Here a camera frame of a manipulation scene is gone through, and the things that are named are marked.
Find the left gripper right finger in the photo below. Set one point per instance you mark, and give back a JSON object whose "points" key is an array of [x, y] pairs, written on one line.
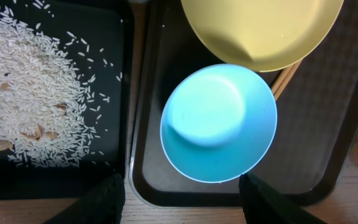
{"points": [[263, 204]]}

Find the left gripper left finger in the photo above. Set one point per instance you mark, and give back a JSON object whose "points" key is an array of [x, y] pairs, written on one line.
{"points": [[101, 205]]}

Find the light blue bowl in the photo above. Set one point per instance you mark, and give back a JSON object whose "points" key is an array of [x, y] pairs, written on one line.
{"points": [[218, 123]]}

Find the rice and food scraps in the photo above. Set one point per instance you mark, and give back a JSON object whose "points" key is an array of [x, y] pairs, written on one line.
{"points": [[43, 97]]}

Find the black waste tray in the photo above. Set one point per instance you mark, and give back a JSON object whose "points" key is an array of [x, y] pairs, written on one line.
{"points": [[99, 37]]}

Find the dark brown serving tray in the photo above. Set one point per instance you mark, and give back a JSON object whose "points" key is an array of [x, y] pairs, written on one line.
{"points": [[317, 115]]}

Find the wooden chopstick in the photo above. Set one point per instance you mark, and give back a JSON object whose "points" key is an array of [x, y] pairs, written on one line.
{"points": [[280, 81], [286, 82]]}

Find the yellow plate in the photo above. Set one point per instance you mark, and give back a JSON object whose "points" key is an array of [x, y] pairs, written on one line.
{"points": [[262, 35]]}

